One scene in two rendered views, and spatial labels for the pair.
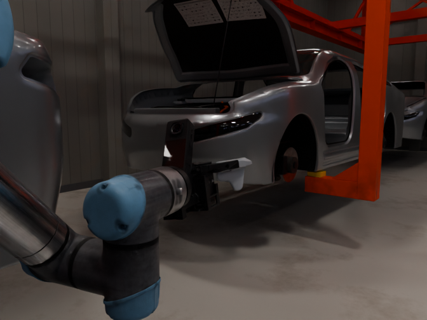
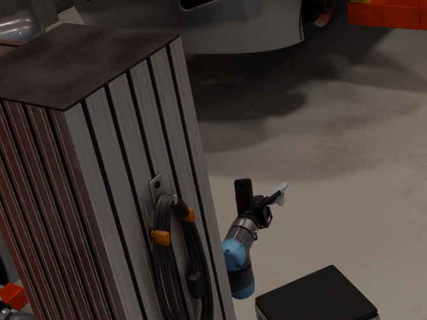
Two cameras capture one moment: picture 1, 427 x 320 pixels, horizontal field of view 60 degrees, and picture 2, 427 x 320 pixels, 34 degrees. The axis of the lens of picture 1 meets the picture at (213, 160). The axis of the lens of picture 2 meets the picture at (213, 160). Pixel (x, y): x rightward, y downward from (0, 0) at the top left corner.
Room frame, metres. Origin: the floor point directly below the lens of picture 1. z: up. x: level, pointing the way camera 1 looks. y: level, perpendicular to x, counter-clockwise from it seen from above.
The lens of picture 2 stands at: (-1.03, 0.09, 2.39)
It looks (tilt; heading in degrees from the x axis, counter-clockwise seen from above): 30 degrees down; 1
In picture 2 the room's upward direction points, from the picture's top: 11 degrees counter-clockwise
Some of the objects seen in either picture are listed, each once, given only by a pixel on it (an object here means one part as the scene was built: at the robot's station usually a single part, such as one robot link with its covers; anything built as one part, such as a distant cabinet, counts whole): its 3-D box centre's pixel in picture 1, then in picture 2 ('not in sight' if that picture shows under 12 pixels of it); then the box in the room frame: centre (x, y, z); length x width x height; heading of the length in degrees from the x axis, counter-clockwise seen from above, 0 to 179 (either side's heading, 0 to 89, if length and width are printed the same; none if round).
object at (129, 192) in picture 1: (129, 205); (234, 249); (0.49, 0.11, 1.21); 0.11 x 0.08 x 0.09; 156
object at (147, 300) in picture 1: (122, 271); (234, 276); (0.49, 0.13, 1.12); 0.11 x 0.08 x 0.11; 66
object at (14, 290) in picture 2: not in sight; (10, 300); (0.89, 0.92, 0.85); 0.09 x 0.08 x 0.07; 141
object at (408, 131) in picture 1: (401, 108); not in sight; (9.83, -4.94, 1.38); 4.95 x 1.86 x 1.39; 141
